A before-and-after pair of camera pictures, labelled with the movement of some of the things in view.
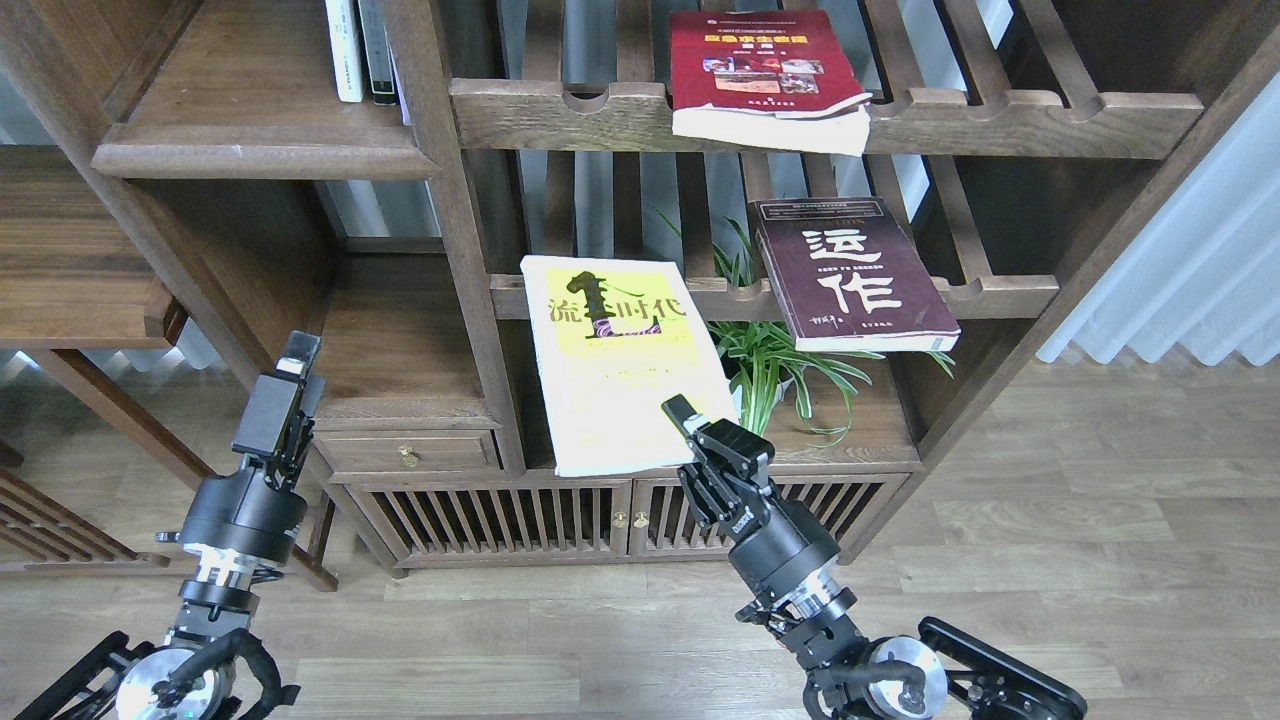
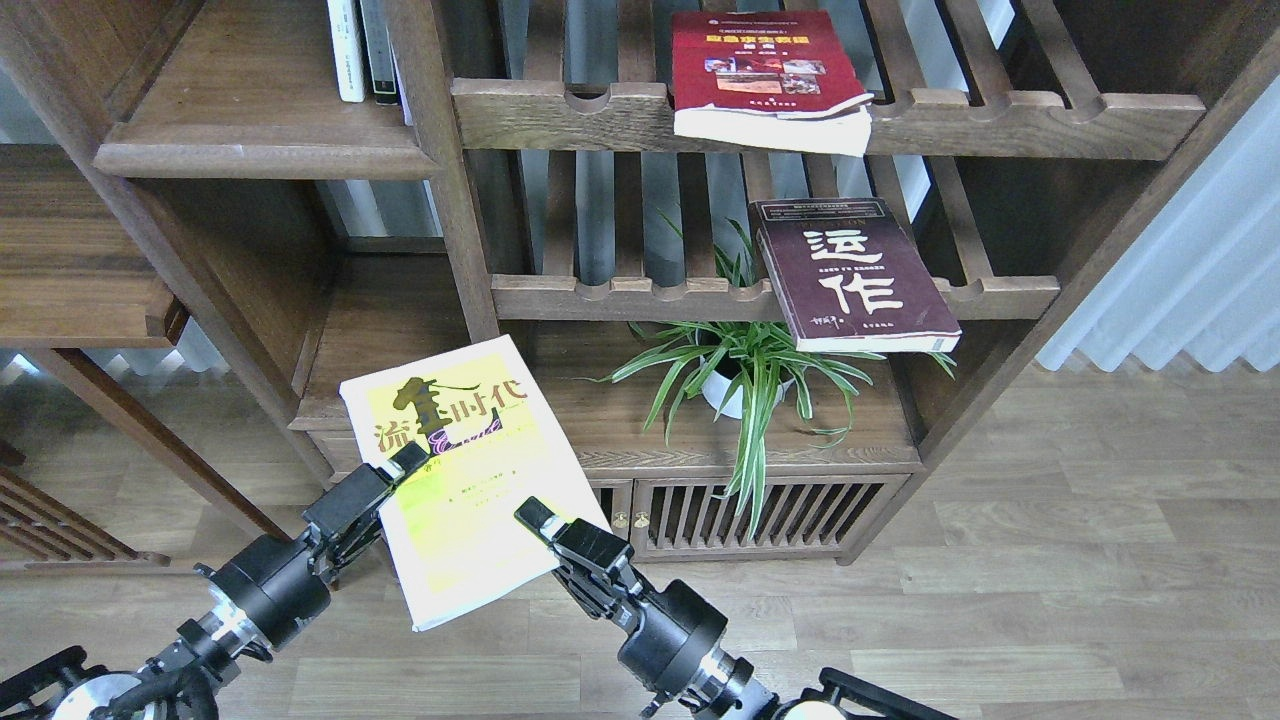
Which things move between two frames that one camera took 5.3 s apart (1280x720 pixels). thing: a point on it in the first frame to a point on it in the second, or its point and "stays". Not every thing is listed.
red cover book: (771, 80) stays
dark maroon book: (848, 279) stays
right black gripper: (726, 484) to (671, 635)
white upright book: (342, 28) stays
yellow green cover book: (613, 340) to (451, 525)
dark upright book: (376, 51) stays
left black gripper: (249, 515) to (281, 586)
